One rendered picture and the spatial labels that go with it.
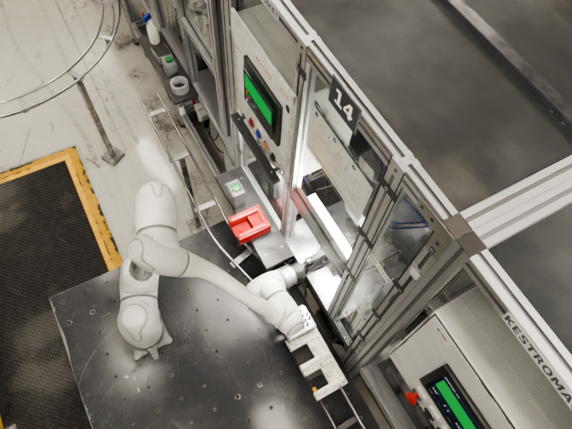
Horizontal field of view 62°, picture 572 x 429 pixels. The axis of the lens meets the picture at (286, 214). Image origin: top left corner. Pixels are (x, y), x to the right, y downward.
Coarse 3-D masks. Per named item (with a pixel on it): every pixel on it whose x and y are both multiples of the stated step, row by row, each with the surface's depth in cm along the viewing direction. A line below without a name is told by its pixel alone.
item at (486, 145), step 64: (320, 0) 128; (384, 0) 129; (512, 0) 132; (384, 64) 118; (448, 64) 119; (384, 128) 106; (448, 128) 109; (512, 128) 110; (448, 192) 101; (512, 192) 99; (320, 320) 239; (384, 320) 146
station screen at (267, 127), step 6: (246, 72) 156; (246, 90) 164; (258, 90) 153; (246, 96) 167; (264, 96) 150; (252, 102) 164; (252, 108) 167; (258, 108) 161; (270, 108) 150; (258, 114) 163; (264, 120) 160; (264, 126) 163; (270, 126) 157; (270, 132) 160; (270, 138) 162
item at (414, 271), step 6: (264, 0) 128; (270, 6) 126; (276, 12) 124; (276, 18) 126; (228, 24) 162; (414, 264) 113; (408, 270) 117; (414, 270) 114; (414, 276) 115; (420, 276) 112
